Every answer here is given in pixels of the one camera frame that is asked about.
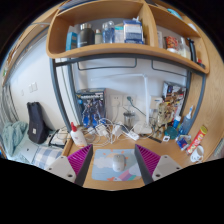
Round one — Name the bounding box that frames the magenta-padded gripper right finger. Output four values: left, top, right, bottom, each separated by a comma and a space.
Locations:
134, 144, 184, 185

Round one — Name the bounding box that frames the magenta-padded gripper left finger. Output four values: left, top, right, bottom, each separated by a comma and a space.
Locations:
45, 143, 94, 187

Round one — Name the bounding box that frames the grey computer mouse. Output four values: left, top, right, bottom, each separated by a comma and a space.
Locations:
111, 153, 127, 173

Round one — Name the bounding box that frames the pastel cloud-print mouse pad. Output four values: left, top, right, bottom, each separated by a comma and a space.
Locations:
91, 148, 144, 183

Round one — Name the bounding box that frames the blue plaid pillow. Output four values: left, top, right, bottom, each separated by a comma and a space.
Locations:
31, 144, 64, 169

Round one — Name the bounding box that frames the blue snack packet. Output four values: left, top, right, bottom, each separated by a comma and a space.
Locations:
176, 134, 193, 151

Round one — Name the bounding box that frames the white red-capped lotion bottle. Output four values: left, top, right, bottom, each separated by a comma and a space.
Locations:
69, 121, 88, 149

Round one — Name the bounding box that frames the teal round dish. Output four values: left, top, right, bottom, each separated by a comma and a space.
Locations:
164, 125, 180, 140

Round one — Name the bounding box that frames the white mug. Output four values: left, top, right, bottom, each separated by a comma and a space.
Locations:
189, 145, 205, 164

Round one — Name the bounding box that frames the red yellow-lidded snack can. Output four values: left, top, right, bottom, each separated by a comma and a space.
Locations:
186, 125, 209, 155

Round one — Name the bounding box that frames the blue white-capped tube bottle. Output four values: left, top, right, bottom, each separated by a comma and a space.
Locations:
172, 114, 183, 131

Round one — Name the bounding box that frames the white power strip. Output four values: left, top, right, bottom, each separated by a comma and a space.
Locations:
119, 128, 140, 142

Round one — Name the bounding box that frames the blue spray bottle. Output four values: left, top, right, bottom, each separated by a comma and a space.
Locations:
179, 105, 195, 136

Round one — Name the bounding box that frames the black bag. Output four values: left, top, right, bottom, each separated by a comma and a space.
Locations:
26, 101, 49, 145

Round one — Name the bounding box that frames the tan robot figure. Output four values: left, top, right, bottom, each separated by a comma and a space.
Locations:
153, 101, 174, 133

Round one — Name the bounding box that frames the white charger block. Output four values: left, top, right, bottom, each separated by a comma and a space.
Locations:
95, 123, 108, 137

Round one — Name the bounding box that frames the glass jar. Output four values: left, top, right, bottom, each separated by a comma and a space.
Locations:
123, 110, 137, 129

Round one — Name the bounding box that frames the teal blanket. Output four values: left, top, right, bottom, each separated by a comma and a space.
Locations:
0, 120, 29, 158

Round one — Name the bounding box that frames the blue robot model kit box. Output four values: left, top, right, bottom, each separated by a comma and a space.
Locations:
75, 87, 107, 128

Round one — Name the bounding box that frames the white desk lamp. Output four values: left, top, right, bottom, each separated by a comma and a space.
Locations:
92, 73, 154, 136

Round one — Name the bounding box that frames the colourful printed box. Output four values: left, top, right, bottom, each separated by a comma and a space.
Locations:
161, 81, 187, 116

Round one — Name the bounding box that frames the wooden shelf unit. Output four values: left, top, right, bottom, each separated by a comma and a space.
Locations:
45, 0, 211, 75

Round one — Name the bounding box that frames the dark plugged cable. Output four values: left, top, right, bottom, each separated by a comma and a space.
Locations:
126, 96, 148, 118

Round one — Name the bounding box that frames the white wall socket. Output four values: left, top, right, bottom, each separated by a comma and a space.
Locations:
110, 94, 124, 108

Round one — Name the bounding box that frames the white wall switch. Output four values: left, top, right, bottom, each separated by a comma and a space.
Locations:
28, 81, 38, 94

